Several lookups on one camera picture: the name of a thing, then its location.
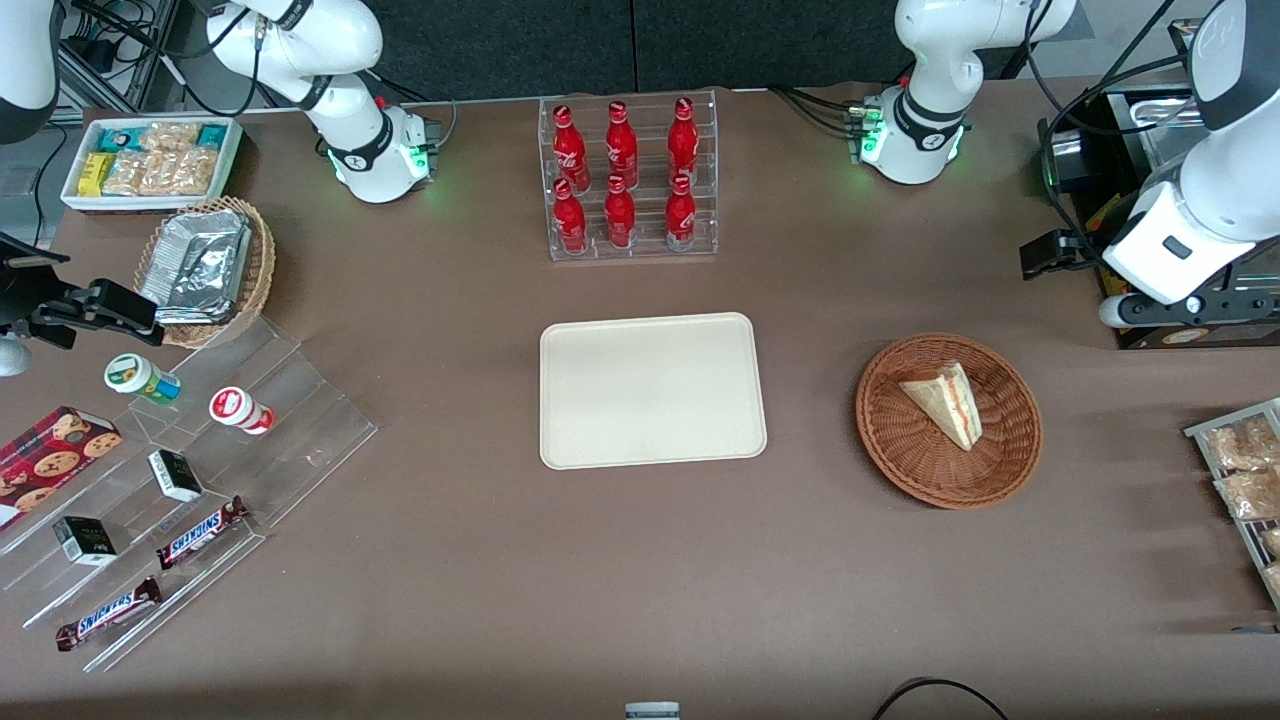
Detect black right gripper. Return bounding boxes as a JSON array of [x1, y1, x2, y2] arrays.
[[0, 234, 165, 349]]

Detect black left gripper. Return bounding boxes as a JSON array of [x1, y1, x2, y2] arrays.
[[1019, 230, 1114, 282]]

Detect triangular sandwich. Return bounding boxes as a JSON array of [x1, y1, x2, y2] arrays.
[[897, 361, 985, 452]]

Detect light tan wicker basket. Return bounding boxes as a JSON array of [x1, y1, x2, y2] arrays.
[[133, 195, 277, 350]]

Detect tray of packaged snacks right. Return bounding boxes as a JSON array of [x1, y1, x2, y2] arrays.
[[1184, 397, 1280, 612]]

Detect brown round wicker basket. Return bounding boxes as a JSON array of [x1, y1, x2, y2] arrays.
[[855, 332, 1044, 511]]

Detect cream plastic tray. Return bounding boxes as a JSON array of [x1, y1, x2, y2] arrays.
[[539, 312, 769, 471]]

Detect green lid yogurt cup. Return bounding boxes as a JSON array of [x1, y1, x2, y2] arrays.
[[104, 352, 184, 407]]

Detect white rectangular snack box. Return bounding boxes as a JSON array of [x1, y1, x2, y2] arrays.
[[60, 114, 247, 216]]

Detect clear nut snack bag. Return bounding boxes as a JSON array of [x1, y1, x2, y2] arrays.
[[140, 120, 202, 153], [101, 150, 151, 198], [145, 148, 222, 198]]

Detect yellow snack packet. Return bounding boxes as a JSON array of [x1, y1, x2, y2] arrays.
[[77, 150, 117, 199]]

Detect red lid yogurt cup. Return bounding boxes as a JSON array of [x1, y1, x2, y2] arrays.
[[208, 385, 277, 437]]

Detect red plaid cookie box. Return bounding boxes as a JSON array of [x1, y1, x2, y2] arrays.
[[0, 404, 124, 532]]

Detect small black carton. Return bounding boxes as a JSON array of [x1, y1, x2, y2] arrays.
[[147, 448, 205, 504], [51, 515, 119, 568]]

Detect clear acrylic stepped stand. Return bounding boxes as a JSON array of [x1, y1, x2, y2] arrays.
[[0, 314, 380, 674]]

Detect Snickers chocolate bar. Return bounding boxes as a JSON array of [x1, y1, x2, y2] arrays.
[[154, 494, 252, 572], [54, 575, 164, 654]]

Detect red cola bottle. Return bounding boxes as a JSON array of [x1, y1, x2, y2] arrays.
[[604, 100, 640, 191], [553, 178, 589, 255], [552, 104, 591, 193], [603, 175, 637, 250], [665, 174, 698, 252], [667, 96, 700, 189]]

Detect clear acrylic bottle rack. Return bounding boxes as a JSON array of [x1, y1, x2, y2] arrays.
[[537, 89, 720, 263]]

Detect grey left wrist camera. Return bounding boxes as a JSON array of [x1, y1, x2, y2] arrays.
[[1098, 286, 1280, 331]]

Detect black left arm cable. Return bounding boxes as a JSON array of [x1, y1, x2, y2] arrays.
[[1014, 0, 1221, 263]]

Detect aluminium frame with cables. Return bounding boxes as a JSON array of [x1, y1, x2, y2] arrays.
[[58, 0, 191, 119]]

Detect black left base cables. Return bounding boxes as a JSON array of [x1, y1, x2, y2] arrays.
[[766, 84, 867, 139]]

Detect black floor cable loop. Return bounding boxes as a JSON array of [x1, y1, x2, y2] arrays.
[[868, 677, 1013, 720]]

